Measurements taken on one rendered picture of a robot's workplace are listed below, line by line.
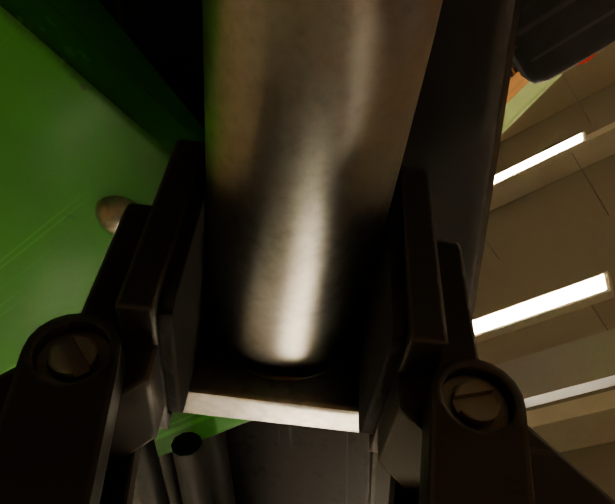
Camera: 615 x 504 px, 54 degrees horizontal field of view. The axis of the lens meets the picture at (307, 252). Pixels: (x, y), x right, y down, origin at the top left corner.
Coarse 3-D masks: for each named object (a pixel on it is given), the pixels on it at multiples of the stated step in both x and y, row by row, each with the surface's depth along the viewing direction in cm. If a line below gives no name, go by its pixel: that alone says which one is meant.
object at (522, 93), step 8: (592, 56) 311; (512, 64) 282; (512, 72) 282; (512, 80) 282; (520, 80) 284; (552, 80) 304; (512, 88) 282; (520, 88) 290; (528, 88) 299; (536, 88) 301; (544, 88) 302; (512, 96) 288; (520, 96) 298; (528, 96) 299; (536, 96) 301; (512, 104) 296; (520, 104) 298; (528, 104) 299; (512, 112) 296; (520, 112) 298; (504, 120) 295; (512, 120) 296; (504, 128) 295
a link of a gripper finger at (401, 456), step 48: (384, 240) 10; (432, 240) 9; (384, 288) 9; (432, 288) 9; (384, 336) 9; (432, 336) 8; (384, 384) 9; (384, 432) 9; (528, 432) 8; (576, 480) 8
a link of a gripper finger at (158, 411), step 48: (192, 144) 10; (192, 192) 10; (144, 240) 9; (192, 240) 9; (96, 288) 9; (144, 288) 8; (192, 288) 10; (144, 336) 8; (192, 336) 10; (0, 384) 8; (144, 384) 8; (144, 432) 9
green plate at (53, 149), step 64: (0, 0) 10; (64, 0) 14; (0, 64) 11; (64, 64) 11; (128, 64) 14; (0, 128) 12; (64, 128) 12; (128, 128) 12; (192, 128) 15; (0, 192) 13; (64, 192) 13; (128, 192) 13; (0, 256) 15; (64, 256) 14; (0, 320) 16
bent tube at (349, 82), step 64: (256, 0) 6; (320, 0) 6; (384, 0) 6; (256, 64) 7; (320, 64) 7; (384, 64) 7; (256, 128) 8; (320, 128) 7; (384, 128) 8; (256, 192) 8; (320, 192) 8; (384, 192) 9; (256, 256) 9; (320, 256) 9; (256, 320) 10; (320, 320) 10; (192, 384) 11; (256, 384) 11; (320, 384) 11
